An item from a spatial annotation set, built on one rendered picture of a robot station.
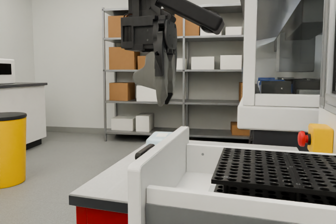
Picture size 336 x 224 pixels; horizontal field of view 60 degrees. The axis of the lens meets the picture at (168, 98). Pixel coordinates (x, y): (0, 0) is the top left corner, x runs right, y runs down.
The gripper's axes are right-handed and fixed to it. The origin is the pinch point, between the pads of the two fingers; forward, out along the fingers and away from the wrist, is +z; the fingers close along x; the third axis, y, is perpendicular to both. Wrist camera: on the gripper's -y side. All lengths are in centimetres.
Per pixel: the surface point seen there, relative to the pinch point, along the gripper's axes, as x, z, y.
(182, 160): -6.4, 13.1, -1.3
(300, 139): -29.0, 12.6, -26.5
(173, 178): 0.5, 14.4, -1.2
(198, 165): -9.3, 15.0, -3.9
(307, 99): -78, 7, -36
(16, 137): -165, 54, 191
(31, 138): -275, 84, 272
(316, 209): 14.8, 10.9, -21.4
